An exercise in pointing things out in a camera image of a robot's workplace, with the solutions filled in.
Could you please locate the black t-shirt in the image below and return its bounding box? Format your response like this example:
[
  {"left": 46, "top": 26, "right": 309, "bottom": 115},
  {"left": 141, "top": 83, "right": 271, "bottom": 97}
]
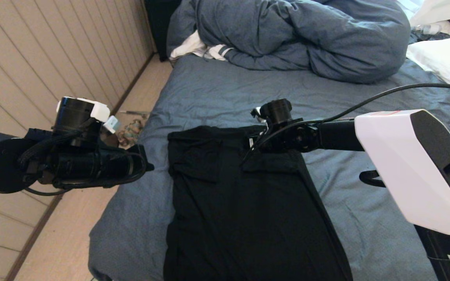
[{"left": 164, "top": 125, "right": 354, "bottom": 281}]

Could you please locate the right wrist motor cylinder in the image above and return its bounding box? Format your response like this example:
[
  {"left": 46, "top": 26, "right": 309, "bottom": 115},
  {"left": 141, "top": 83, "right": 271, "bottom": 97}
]
[{"left": 260, "top": 99, "right": 293, "bottom": 124}]

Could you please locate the wrist motor cylinder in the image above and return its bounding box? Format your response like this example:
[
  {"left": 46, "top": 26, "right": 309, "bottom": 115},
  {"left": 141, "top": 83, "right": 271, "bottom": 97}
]
[
  {"left": 260, "top": 99, "right": 293, "bottom": 124},
  {"left": 53, "top": 97, "right": 111, "bottom": 137}
]

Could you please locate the left wrist motor cylinder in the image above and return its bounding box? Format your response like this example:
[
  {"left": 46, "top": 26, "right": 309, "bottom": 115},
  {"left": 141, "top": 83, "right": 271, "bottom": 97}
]
[{"left": 53, "top": 97, "right": 111, "bottom": 137}]

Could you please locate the blue bed sheet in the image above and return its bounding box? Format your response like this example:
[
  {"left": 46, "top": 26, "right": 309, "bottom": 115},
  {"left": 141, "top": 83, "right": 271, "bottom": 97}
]
[{"left": 88, "top": 55, "right": 450, "bottom": 281}]

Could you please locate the blue crumpled duvet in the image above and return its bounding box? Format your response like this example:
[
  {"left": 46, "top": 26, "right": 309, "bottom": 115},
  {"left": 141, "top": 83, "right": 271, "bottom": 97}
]
[{"left": 166, "top": 0, "right": 411, "bottom": 84}]

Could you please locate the white striped cloth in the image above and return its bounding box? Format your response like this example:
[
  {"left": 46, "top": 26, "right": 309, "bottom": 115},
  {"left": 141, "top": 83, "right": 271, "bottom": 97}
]
[{"left": 170, "top": 31, "right": 233, "bottom": 62}]

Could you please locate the black nightstand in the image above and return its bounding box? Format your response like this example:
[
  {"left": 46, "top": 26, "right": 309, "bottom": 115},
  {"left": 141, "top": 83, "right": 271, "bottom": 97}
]
[{"left": 144, "top": 0, "right": 182, "bottom": 62}]

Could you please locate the dark grey crumpled cloth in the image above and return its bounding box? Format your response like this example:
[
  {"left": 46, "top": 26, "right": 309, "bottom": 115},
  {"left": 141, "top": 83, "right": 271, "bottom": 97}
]
[{"left": 409, "top": 31, "right": 450, "bottom": 44}]

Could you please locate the white pillow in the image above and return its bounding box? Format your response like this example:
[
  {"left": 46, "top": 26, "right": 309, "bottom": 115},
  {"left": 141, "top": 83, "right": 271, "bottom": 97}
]
[{"left": 406, "top": 37, "right": 450, "bottom": 108}]

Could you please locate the white blanket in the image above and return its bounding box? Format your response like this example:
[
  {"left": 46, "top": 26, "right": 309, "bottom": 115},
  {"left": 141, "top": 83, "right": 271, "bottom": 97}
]
[{"left": 409, "top": 0, "right": 450, "bottom": 28}]

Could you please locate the colourful rope toy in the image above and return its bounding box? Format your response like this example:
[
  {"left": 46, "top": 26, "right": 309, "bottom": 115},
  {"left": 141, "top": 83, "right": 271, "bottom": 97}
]
[{"left": 116, "top": 119, "right": 144, "bottom": 149}]

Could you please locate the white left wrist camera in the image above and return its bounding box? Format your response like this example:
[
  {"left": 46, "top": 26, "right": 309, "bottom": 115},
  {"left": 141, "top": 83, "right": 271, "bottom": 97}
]
[{"left": 103, "top": 116, "right": 121, "bottom": 134}]

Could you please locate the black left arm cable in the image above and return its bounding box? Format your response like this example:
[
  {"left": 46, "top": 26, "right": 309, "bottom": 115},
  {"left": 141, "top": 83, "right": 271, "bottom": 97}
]
[{"left": 0, "top": 127, "right": 147, "bottom": 196}]

